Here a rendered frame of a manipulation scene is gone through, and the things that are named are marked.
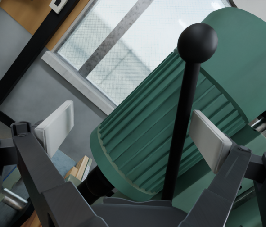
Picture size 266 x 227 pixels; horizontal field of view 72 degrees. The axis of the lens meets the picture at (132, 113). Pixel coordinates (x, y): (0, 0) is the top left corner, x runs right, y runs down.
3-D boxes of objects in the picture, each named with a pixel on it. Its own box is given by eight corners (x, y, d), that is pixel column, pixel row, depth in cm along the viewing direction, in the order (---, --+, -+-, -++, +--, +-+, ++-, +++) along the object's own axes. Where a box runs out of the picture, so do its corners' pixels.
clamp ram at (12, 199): (3, 189, 46) (23, 167, 43) (29, 204, 47) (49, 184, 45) (-26, 221, 37) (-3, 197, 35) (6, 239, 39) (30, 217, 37)
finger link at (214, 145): (223, 141, 13) (233, 142, 13) (192, 109, 20) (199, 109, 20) (213, 174, 14) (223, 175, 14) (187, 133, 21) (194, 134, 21)
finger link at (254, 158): (243, 164, 12) (286, 167, 12) (211, 130, 17) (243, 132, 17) (236, 183, 12) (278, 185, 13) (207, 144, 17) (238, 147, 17)
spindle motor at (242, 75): (96, 118, 44) (199, 13, 36) (147, 161, 48) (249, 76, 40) (75, 163, 27) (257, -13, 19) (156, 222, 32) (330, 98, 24)
